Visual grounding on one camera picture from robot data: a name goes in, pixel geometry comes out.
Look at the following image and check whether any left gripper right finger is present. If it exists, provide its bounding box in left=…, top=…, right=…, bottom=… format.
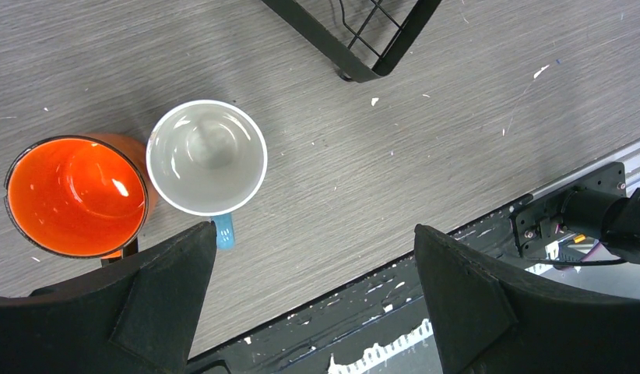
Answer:
left=414, top=224, right=640, bottom=373

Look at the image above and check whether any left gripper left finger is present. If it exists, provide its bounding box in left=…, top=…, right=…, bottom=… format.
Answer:
left=0, top=222, right=217, bottom=373

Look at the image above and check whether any large orange mug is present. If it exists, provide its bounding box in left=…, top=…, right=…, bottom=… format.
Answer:
left=4, top=133, right=158, bottom=265

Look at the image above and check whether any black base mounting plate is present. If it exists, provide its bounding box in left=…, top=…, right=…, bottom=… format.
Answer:
left=186, top=161, right=626, bottom=373

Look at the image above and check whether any blue mug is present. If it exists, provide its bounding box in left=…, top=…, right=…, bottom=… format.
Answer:
left=146, top=100, right=268, bottom=249

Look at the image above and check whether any black wire dish rack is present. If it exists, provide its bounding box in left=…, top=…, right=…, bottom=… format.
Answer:
left=264, top=1, right=441, bottom=83

